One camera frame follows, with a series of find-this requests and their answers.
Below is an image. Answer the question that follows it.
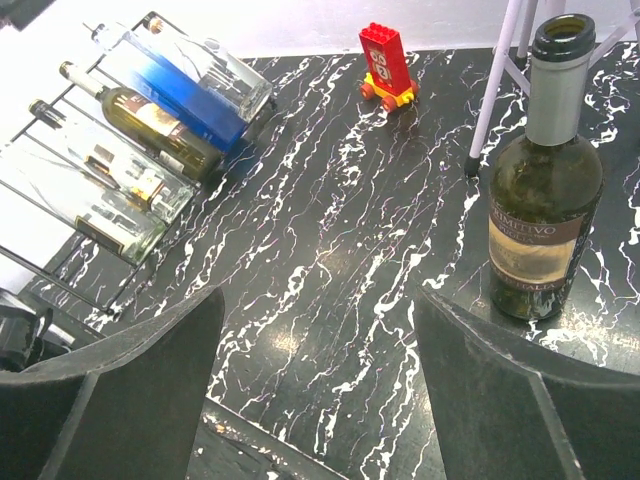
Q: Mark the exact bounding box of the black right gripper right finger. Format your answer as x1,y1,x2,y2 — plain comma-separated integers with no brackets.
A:
414,288,639,479

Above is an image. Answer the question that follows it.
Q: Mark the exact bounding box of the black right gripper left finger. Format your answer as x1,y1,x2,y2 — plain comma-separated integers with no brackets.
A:
1,287,225,479

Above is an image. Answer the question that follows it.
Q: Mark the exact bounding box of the clear round glass bottle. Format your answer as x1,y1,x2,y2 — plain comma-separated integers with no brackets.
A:
1,143,166,264

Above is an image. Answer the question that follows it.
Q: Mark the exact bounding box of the dark red wine bottle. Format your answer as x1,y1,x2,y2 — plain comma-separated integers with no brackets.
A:
488,14,604,321

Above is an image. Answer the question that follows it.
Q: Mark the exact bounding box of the clear square liquor bottle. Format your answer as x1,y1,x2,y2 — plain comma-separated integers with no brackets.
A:
29,99,194,224

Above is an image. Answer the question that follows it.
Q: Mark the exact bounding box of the green white wine bottle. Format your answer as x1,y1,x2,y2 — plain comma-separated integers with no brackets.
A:
59,61,222,183

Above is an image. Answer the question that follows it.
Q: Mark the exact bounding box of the blue clear vodka bottle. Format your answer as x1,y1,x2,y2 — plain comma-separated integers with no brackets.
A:
91,23,247,153

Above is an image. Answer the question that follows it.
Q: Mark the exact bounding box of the clear glass bottle top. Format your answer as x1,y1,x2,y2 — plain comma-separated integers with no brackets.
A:
143,13,273,123

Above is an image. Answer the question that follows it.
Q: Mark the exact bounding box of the red yellow toy brick car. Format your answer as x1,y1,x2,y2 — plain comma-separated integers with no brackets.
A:
359,22,419,113

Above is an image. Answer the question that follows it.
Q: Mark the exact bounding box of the lilac music stand tripod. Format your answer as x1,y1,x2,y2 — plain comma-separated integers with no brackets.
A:
463,0,640,177

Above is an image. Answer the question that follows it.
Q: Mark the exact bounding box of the black wire wine rack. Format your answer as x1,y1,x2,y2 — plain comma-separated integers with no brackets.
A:
0,10,279,321

